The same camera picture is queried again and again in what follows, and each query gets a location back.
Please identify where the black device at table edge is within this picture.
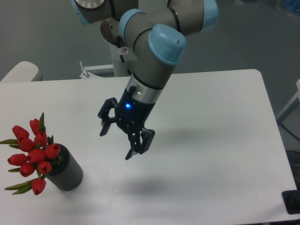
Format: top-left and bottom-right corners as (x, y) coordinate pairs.
(282, 190), (300, 215)

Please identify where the white furniture frame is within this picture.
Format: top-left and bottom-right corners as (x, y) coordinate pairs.
(276, 80), (300, 124)

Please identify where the white chair armrest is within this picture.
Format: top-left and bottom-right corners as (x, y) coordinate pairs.
(0, 61), (43, 83)

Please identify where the black pedestal cable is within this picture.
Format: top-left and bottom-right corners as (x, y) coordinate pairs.
(119, 54), (134, 77)

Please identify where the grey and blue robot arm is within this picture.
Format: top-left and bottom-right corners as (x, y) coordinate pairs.
(72, 0), (218, 159)

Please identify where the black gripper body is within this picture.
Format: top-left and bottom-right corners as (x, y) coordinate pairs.
(115, 89), (155, 133)

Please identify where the dark grey ribbed vase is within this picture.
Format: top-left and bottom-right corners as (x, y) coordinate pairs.
(47, 144), (83, 191)

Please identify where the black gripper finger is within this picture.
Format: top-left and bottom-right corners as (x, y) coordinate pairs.
(125, 127), (155, 160)
(98, 97), (118, 136)

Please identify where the red tulip bouquet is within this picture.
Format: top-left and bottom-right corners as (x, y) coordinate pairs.
(0, 113), (63, 195)

